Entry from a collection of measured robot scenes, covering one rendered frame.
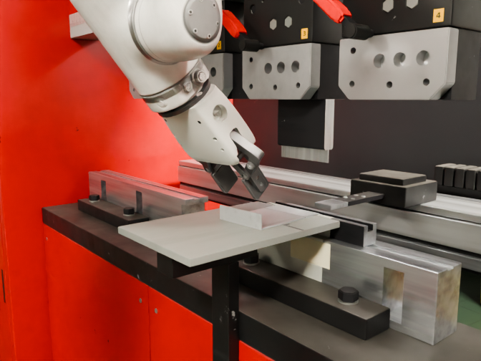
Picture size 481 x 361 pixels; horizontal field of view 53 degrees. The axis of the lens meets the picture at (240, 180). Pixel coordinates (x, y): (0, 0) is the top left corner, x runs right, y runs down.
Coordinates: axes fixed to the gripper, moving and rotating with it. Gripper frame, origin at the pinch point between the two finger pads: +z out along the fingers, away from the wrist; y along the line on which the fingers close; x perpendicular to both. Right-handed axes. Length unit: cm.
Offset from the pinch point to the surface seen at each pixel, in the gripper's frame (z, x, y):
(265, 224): 6.0, 2.4, -3.0
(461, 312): 221, -99, 48
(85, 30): -12, -30, 74
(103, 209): 19, 2, 60
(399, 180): 23.7, -23.5, -6.3
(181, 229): -0.1, 9.9, 3.7
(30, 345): 45, 38, 86
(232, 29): -12.4, -19.1, 8.7
